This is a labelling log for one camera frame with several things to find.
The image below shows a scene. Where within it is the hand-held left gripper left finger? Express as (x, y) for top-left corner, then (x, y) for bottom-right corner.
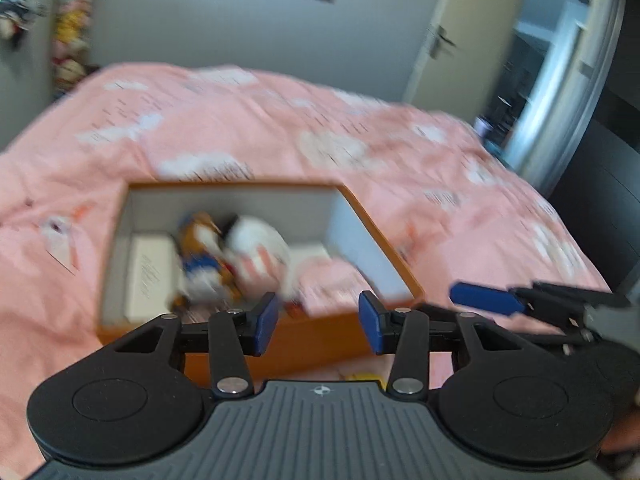
(109, 291), (281, 397)

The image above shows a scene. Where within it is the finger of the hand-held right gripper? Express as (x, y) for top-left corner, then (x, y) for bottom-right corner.
(501, 326), (599, 357)
(450, 281), (631, 318)

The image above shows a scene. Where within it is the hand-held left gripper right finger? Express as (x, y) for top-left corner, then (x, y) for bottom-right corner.
(358, 290), (533, 396)

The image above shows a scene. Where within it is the orange cardboard box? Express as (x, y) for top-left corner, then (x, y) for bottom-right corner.
(97, 176), (425, 388)

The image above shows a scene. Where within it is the white plush toy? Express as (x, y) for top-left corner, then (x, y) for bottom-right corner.
(222, 216), (294, 306)

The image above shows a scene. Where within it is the brown plush toy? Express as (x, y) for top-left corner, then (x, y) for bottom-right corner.
(171, 211), (236, 312)

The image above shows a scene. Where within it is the white box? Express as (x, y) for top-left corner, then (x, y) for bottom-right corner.
(125, 237), (177, 323)

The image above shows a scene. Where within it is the pink packet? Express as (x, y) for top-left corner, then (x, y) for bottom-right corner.
(295, 260), (387, 317)

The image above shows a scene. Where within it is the small yellow item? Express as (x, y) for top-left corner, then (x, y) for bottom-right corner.
(347, 371), (387, 387)

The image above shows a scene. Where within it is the black wardrobe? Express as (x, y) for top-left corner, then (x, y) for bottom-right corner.
(545, 0), (640, 301)

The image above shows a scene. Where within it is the pink printed blanket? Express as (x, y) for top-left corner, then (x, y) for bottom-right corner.
(0, 62), (613, 461)

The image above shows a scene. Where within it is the cream door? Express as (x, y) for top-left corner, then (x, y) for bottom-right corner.
(402, 0), (527, 107)

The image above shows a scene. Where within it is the hanging column of plush toys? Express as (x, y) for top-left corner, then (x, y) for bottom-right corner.
(50, 0), (95, 97)

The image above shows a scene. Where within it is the hanging bundle of clothes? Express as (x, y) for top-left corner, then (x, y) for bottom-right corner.
(0, 0), (45, 50)

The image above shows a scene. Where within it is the silver sliding door frame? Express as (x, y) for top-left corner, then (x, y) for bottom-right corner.
(500, 0), (628, 201)

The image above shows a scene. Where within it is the black door handle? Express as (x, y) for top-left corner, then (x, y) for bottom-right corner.
(429, 25), (459, 59)

